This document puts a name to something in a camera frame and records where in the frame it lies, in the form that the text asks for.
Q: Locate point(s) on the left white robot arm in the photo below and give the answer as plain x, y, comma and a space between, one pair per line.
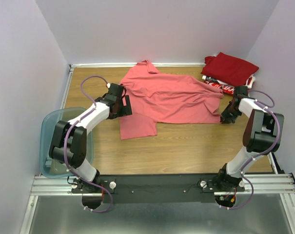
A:
98, 112

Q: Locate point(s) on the folded red white printed t-shirt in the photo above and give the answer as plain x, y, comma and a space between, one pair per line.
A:
226, 88

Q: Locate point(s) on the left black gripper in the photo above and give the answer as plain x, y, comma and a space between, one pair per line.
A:
126, 110

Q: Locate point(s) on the blue plastic bin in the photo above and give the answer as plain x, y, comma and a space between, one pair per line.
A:
49, 136

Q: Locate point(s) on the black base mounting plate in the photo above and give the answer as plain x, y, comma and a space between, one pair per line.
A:
158, 188

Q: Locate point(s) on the folded dark red t-shirt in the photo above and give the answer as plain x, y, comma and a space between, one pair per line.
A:
231, 70

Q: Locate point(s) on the pink t-shirt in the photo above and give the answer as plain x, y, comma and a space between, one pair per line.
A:
167, 98

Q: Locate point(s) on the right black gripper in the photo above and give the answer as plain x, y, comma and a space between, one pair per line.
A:
224, 116

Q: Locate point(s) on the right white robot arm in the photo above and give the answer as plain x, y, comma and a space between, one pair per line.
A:
262, 135

